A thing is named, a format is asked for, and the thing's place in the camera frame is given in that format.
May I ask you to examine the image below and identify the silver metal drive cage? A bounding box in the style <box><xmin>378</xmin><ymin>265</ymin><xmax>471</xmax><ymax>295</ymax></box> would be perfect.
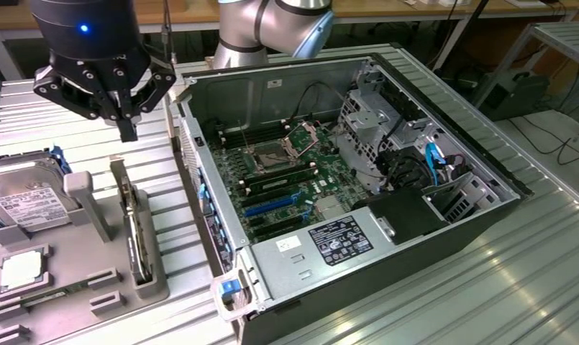
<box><xmin>338</xmin><ymin>88</ymin><xmax>417</xmax><ymax>188</ymax></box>

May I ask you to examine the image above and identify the thin socket locking lever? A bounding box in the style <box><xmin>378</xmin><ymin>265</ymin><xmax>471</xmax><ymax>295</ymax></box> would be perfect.
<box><xmin>239</xmin><ymin>119</ymin><xmax>254</xmax><ymax>152</ymax></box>

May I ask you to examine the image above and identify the black plastic cover box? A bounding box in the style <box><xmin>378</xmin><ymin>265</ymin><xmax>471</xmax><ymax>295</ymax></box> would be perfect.
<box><xmin>351</xmin><ymin>188</ymin><xmax>450</xmax><ymax>246</ymax></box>

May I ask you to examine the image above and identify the black box on floor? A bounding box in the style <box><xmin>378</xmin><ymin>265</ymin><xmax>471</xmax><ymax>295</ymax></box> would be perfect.
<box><xmin>479</xmin><ymin>70</ymin><xmax>552</xmax><ymax>122</ymax></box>

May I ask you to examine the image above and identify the silver vented disk bay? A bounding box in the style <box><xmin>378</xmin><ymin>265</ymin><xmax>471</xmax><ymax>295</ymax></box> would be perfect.
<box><xmin>421</xmin><ymin>172</ymin><xmax>501</xmax><ymax>226</ymax></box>

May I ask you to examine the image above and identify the blue data wire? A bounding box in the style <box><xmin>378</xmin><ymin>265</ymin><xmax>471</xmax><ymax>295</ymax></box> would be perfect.
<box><xmin>425</xmin><ymin>142</ymin><xmax>447</xmax><ymax>188</ymax></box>

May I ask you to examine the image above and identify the black camera cable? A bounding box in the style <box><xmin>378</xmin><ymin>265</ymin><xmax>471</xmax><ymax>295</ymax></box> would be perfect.
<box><xmin>159</xmin><ymin>0</ymin><xmax>177</xmax><ymax>71</ymax></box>

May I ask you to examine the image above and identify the metal socket cover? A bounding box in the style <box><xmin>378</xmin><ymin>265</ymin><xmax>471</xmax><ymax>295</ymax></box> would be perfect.
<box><xmin>279</xmin><ymin>119</ymin><xmax>319</xmax><ymax>158</ymax></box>

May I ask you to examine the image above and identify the hard disk with blue carrier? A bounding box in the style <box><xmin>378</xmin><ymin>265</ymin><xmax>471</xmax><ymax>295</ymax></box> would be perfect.
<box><xmin>0</xmin><ymin>143</ymin><xmax>81</xmax><ymax>233</ymax></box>

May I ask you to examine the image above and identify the green low-profile graphics card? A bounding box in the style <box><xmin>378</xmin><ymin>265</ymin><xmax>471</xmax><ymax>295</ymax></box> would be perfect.
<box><xmin>108</xmin><ymin>156</ymin><xmax>159</xmax><ymax>288</ymax></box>

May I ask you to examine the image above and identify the wooden desk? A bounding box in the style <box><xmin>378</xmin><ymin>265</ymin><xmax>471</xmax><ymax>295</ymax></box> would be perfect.
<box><xmin>0</xmin><ymin>0</ymin><xmax>579</xmax><ymax>35</ymax></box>

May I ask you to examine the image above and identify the green Dell motherboard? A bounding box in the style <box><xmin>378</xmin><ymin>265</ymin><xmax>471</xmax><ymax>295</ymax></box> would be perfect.
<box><xmin>205</xmin><ymin>118</ymin><xmax>383</xmax><ymax>242</ymax></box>

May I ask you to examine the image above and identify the CPU socket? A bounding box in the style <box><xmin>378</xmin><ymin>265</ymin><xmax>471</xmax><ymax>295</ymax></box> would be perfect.
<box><xmin>250</xmin><ymin>142</ymin><xmax>295</xmax><ymax>170</ymax></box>

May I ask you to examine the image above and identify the black long expansion slot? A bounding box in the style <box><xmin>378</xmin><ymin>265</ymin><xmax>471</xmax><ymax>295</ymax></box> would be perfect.
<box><xmin>247</xmin><ymin>214</ymin><xmax>303</xmax><ymax>231</ymax></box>
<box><xmin>250</xmin><ymin>221</ymin><xmax>304</xmax><ymax>237</ymax></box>
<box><xmin>239</xmin><ymin>191</ymin><xmax>298</xmax><ymax>208</ymax></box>

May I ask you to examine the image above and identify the metal slat side table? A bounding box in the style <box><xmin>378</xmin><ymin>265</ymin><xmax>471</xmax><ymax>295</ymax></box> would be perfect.
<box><xmin>473</xmin><ymin>21</ymin><xmax>579</xmax><ymax>111</ymax></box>

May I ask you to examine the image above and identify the blue expansion slot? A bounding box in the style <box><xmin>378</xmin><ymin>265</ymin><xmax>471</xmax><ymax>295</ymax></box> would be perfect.
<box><xmin>243</xmin><ymin>201</ymin><xmax>295</xmax><ymax>219</ymax></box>

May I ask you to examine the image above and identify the grey parts rack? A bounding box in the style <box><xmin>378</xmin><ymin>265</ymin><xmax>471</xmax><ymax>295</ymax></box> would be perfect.
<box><xmin>0</xmin><ymin>170</ymin><xmax>171</xmax><ymax>345</ymax></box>

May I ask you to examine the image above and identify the grey power supply unit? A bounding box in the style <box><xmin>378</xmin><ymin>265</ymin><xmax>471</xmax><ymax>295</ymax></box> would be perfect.
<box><xmin>247</xmin><ymin>206</ymin><xmax>397</xmax><ymax>302</ymax></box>

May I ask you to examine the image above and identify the green RAM stick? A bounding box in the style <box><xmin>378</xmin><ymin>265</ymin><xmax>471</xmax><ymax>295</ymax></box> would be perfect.
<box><xmin>18</xmin><ymin>282</ymin><xmax>91</xmax><ymax>306</ymax></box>

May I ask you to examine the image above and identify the silver chipset heatsink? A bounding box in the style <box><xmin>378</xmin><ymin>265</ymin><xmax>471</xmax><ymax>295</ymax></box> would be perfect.
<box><xmin>314</xmin><ymin>198</ymin><xmax>346</xmax><ymax>220</ymax></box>

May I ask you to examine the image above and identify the black wire bundle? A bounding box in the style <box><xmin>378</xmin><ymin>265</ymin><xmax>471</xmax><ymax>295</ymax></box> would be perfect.
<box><xmin>378</xmin><ymin>149</ymin><xmax>437</xmax><ymax>191</ymax></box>

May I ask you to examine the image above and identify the silver CPU chip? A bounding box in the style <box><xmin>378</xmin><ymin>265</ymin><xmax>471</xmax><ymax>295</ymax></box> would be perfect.
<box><xmin>0</xmin><ymin>251</ymin><xmax>48</xmax><ymax>288</ymax></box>

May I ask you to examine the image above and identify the black open PC case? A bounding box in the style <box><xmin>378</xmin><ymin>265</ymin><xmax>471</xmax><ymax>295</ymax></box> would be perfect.
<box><xmin>165</xmin><ymin>52</ymin><xmax>534</xmax><ymax>345</ymax></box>

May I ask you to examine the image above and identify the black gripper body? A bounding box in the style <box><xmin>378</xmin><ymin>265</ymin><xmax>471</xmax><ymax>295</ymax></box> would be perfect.
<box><xmin>32</xmin><ymin>0</ymin><xmax>152</xmax><ymax>107</ymax></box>

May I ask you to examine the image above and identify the dark RAM stick white label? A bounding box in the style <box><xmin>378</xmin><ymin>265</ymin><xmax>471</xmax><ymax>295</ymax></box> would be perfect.
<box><xmin>243</xmin><ymin>174</ymin><xmax>315</xmax><ymax>192</ymax></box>

